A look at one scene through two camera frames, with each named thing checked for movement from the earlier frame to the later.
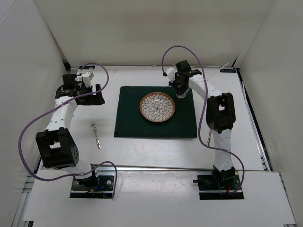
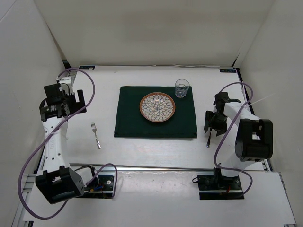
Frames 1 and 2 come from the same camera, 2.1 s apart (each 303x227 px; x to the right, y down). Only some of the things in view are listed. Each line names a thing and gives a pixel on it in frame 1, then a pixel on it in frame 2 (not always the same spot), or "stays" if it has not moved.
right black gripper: [173, 84] → [222, 128]
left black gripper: [93, 100] → [77, 105]
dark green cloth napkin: [154, 111] stays
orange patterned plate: [157, 107] stays
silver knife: [208, 142] stays
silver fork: [93, 127] stays
